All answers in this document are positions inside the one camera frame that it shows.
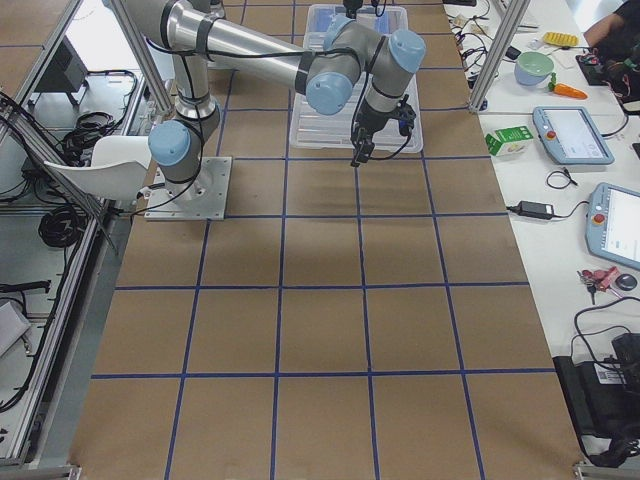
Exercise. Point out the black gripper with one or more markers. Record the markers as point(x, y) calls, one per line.
point(370, 121)

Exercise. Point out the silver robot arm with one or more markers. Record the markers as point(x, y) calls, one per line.
point(194, 36)

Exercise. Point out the green white carton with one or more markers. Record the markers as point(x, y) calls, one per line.
point(508, 141)

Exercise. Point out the black power adapter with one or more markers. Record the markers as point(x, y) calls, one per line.
point(532, 209)

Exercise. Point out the green ceramic bowl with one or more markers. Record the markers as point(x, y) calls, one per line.
point(531, 68)

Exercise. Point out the teach pendant upper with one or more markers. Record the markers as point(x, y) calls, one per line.
point(569, 136)

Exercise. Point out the teach pendant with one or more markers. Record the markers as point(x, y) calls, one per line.
point(569, 136)
point(612, 225)

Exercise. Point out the toy carrot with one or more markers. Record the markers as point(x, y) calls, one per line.
point(565, 90)

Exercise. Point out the yellow toy corn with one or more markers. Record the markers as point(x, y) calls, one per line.
point(562, 40)

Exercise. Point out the white chair seat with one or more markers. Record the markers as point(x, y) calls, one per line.
point(118, 168)

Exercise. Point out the teach pendant lower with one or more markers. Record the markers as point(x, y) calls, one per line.
point(612, 225)

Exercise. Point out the black laptop bag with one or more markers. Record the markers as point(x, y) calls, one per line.
point(603, 399)

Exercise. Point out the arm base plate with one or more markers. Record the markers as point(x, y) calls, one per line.
point(205, 199)

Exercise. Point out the aluminium frame post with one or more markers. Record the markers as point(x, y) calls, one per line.
point(502, 40)

